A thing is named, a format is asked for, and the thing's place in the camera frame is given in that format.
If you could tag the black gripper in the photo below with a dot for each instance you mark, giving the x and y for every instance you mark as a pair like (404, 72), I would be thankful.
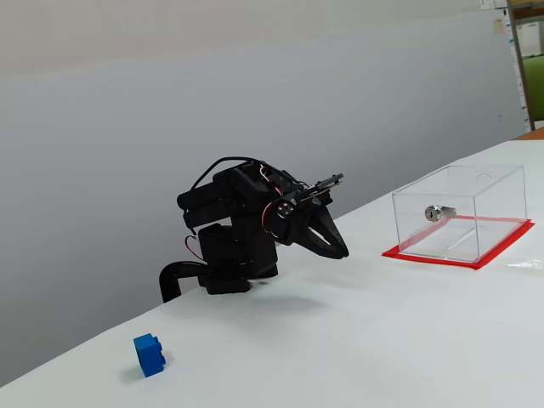
(303, 223)

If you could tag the blue lego brick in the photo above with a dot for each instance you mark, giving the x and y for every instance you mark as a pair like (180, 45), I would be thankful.
(149, 355)

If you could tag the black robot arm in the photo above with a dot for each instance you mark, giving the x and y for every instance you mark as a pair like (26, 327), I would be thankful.
(246, 238)

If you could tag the transparent plastic box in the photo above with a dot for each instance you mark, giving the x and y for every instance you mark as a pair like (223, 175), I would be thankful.
(446, 183)

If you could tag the white cardboard box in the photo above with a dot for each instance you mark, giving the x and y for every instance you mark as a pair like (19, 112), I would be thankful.
(531, 38)

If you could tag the silver cylinder lock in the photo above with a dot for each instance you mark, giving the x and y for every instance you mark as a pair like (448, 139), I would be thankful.
(433, 213)

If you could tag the black table clamp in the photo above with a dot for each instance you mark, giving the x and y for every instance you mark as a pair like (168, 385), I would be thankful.
(168, 282)

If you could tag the brown wooden table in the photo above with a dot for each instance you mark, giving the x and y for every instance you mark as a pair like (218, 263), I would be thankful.
(531, 134)

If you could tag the green panel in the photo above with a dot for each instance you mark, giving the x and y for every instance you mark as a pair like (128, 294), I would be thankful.
(535, 89)

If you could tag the orange sticky note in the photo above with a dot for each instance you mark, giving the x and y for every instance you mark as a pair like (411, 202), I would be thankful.
(497, 26)

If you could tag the white paper label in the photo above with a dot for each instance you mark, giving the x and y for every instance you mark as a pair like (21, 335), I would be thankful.
(493, 4)

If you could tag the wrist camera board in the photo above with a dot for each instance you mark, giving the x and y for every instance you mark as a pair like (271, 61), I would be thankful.
(327, 182)

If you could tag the red tape frame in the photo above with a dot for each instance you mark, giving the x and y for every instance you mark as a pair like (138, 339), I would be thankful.
(425, 260)

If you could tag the grey metal shelf post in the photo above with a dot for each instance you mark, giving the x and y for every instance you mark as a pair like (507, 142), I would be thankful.
(519, 64)

